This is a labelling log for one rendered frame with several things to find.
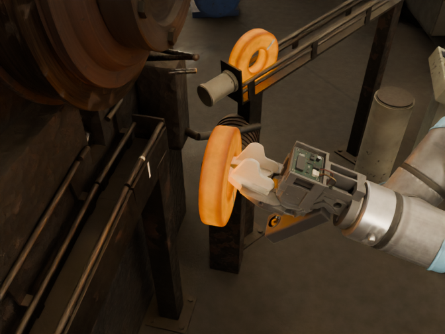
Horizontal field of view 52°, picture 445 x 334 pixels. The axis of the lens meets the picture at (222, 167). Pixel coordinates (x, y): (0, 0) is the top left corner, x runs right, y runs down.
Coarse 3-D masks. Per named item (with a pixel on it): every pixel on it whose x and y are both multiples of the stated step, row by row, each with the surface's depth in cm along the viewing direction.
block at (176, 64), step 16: (160, 64) 100; (176, 64) 100; (144, 80) 102; (160, 80) 101; (176, 80) 101; (144, 96) 105; (160, 96) 104; (176, 96) 103; (144, 112) 108; (160, 112) 107; (176, 112) 106; (176, 128) 110; (176, 144) 113
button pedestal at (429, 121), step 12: (432, 60) 142; (444, 60) 137; (432, 72) 138; (444, 72) 131; (432, 84) 135; (444, 84) 127; (432, 96) 145; (444, 96) 127; (432, 108) 143; (444, 108) 137; (432, 120) 141; (420, 132) 153
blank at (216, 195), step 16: (224, 128) 68; (208, 144) 65; (224, 144) 65; (240, 144) 74; (208, 160) 64; (224, 160) 63; (208, 176) 63; (224, 176) 64; (208, 192) 64; (224, 192) 66; (208, 208) 65; (224, 208) 68; (208, 224) 69; (224, 224) 70
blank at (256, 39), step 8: (248, 32) 114; (256, 32) 114; (264, 32) 115; (240, 40) 114; (248, 40) 113; (256, 40) 114; (264, 40) 116; (272, 40) 118; (240, 48) 113; (248, 48) 114; (256, 48) 116; (264, 48) 118; (272, 48) 120; (232, 56) 115; (240, 56) 113; (248, 56) 115; (264, 56) 121; (272, 56) 122; (232, 64) 115; (240, 64) 115; (248, 64) 117; (256, 64) 123; (264, 64) 122; (248, 72) 119; (256, 72) 121
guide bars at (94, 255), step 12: (156, 132) 96; (144, 156) 91; (132, 180) 86; (120, 204) 82; (108, 228) 79; (96, 252) 76; (84, 276) 73; (72, 300) 70; (72, 312) 70; (60, 324) 68
